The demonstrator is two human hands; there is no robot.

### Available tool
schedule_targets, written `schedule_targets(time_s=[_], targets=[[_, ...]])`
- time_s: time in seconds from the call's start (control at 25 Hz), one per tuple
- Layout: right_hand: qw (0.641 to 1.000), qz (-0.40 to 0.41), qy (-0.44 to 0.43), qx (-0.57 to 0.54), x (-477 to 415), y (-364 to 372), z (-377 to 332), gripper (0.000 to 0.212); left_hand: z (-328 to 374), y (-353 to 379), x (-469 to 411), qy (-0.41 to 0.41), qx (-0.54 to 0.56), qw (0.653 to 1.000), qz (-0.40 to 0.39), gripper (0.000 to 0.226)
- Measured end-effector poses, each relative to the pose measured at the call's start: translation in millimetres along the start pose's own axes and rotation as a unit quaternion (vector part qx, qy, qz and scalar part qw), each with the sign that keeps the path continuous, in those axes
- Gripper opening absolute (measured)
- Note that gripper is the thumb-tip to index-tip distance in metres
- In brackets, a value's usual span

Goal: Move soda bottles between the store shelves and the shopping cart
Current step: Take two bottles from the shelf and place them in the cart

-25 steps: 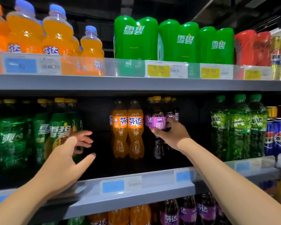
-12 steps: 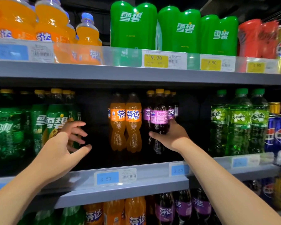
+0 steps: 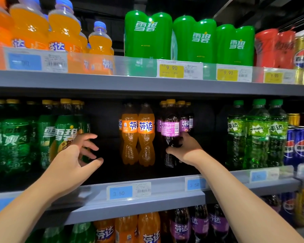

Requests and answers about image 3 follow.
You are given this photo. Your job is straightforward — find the person's right hand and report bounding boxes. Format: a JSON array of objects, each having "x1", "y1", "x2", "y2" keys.
[{"x1": 166, "y1": 131, "x2": 210, "y2": 170}]

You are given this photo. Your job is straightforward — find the person's left hand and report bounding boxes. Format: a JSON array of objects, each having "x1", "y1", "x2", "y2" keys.
[{"x1": 41, "y1": 132, "x2": 105, "y2": 201}]

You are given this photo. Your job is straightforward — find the purple label bottle yellow cap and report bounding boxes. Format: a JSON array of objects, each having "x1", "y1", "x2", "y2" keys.
[
  {"x1": 160, "y1": 99, "x2": 181, "y2": 168},
  {"x1": 178, "y1": 100, "x2": 195, "y2": 134},
  {"x1": 155, "y1": 100, "x2": 166, "y2": 135}
]

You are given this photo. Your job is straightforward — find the yellow cap Sprite tea bottles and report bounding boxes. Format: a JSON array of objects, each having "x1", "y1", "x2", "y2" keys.
[{"x1": 54, "y1": 98, "x2": 80, "y2": 161}]

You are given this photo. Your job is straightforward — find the orange soda bottle dark cap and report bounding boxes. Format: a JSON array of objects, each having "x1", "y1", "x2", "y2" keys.
[
  {"x1": 119, "y1": 103, "x2": 141, "y2": 166},
  {"x1": 137, "y1": 103, "x2": 157, "y2": 167}
]

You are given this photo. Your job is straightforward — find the row of dark green bottles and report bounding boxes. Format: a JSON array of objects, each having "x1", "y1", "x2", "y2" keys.
[{"x1": 0, "y1": 99, "x2": 40, "y2": 175}]

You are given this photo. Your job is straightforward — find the row of green soda bottles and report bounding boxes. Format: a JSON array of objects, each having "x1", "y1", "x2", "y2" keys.
[{"x1": 40, "y1": 222, "x2": 96, "y2": 243}]

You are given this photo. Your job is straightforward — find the row of green-capped lime bottles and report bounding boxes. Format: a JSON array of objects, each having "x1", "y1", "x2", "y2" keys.
[{"x1": 226, "y1": 99, "x2": 289, "y2": 170}]

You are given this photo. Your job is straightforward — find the row of purple label bottles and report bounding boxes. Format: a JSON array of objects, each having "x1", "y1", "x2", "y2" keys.
[{"x1": 159, "y1": 204, "x2": 230, "y2": 243}]

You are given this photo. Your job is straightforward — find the grey store shelving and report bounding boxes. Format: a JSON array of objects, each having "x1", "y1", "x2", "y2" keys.
[{"x1": 0, "y1": 45, "x2": 304, "y2": 243}]

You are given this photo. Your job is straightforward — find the green Sprite multipacks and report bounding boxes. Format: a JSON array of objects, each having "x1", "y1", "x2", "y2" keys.
[
  {"x1": 124, "y1": 10, "x2": 173, "y2": 60},
  {"x1": 215, "y1": 24, "x2": 256, "y2": 66},
  {"x1": 171, "y1": 16, "x2": 218, "y2": 64}
]

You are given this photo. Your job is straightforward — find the small orange bottle blue cap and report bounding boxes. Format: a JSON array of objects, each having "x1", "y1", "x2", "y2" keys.
[{"x1": 87, "y1": 21, "x2": 115, "y2": 56}]

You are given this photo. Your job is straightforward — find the small red cola multipack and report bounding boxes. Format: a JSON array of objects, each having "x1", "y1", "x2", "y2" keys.
[{"x1": 254, "y1": 29, "x2": 297, "y2": 69}]

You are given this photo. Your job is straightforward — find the orange soda bottle blue cap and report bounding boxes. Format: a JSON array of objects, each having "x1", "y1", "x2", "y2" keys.
[
  {"x1": 47, "y1": 0, "x2": 85, "y2": 53},
  {"x1": 9, "y1": 0, "x2": 50, "y2": 50}
]

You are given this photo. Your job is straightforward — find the person's left forearm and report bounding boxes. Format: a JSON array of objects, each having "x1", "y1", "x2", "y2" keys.
[{"x1": 0, "y1": 180, "x2": 72, "y2": 243}]

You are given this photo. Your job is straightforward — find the person's right forearm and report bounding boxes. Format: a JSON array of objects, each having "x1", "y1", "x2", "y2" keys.
[{"x1": 190, "y1": 154, "x2": 304, "y2": 243}]

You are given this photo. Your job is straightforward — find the row of shelf price tags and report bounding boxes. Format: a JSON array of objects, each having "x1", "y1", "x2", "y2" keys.
[
  {"x1": 2, "y1": 47, "x2": 298, "y2": 85},
  {"x1": 0, "y1": 167, "x2": 304, "y2": 214}
]

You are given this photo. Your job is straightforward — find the row of blue red cans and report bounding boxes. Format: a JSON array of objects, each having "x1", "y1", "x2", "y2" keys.
[{"x1": 283, "y1": 112, "x2": 304, "y2": 167}]

